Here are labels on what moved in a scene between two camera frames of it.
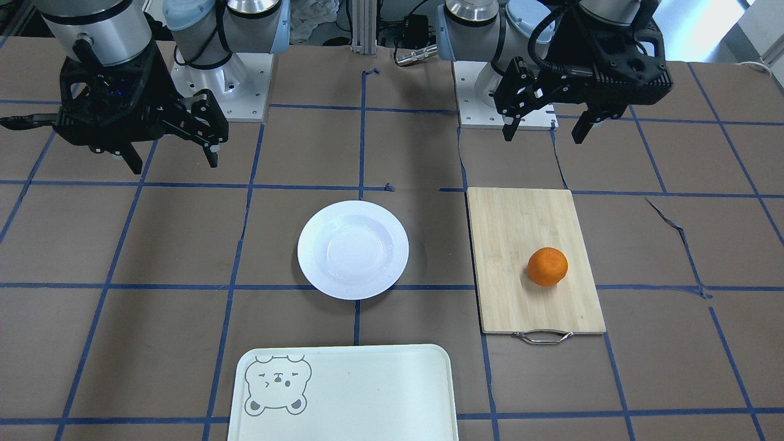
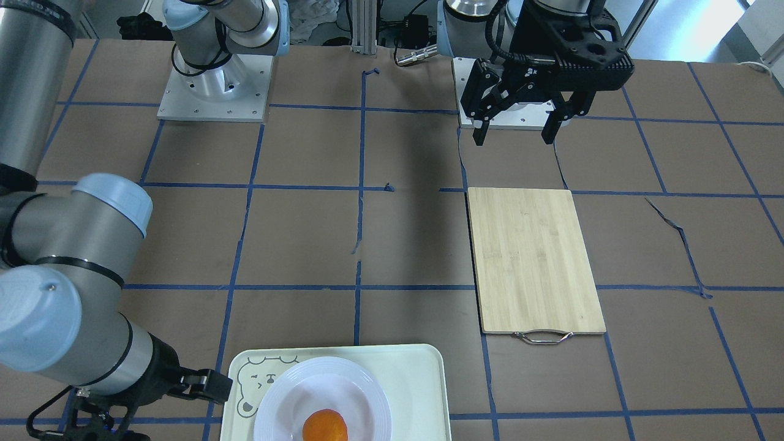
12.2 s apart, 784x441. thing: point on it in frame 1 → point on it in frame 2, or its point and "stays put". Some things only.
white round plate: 353,250 → 344,386
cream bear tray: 361,392 stays put
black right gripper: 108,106 → 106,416
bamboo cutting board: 508,225 stays put
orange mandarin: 547,266 → 325,425
